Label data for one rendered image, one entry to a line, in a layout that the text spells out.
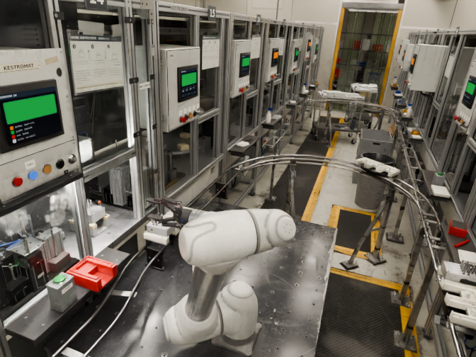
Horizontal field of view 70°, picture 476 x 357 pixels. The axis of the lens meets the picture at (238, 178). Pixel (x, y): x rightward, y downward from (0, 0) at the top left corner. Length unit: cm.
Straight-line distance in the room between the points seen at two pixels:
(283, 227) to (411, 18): 878
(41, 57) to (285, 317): 147
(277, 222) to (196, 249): 23
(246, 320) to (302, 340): 32
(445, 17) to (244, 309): 878
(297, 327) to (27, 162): 131
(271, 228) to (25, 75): 92
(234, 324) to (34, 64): 119
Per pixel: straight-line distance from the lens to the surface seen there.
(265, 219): 95
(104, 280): 162
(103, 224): 198
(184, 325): 138
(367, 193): 433
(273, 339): 168
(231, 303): 145
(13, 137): 130
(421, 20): 954
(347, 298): 300
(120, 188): 210
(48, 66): 140
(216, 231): 89
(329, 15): 955
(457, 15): 964
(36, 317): 156
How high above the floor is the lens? 193
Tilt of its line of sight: 24 degrees down
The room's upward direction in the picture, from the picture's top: 3 degrees clockwise
